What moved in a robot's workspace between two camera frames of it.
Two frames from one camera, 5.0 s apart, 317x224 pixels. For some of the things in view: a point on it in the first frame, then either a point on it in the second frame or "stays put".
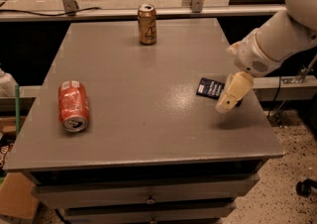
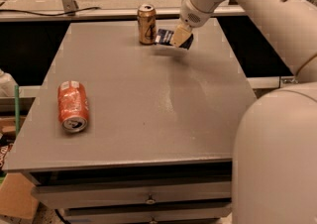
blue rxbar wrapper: (210, 88) to (163, 37)
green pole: (17, 109) stays put
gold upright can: (147, 17) stays put
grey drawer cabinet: (155, 152) stays put
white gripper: (250, 55) to (190, 17)
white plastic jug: (7, 85) stays put
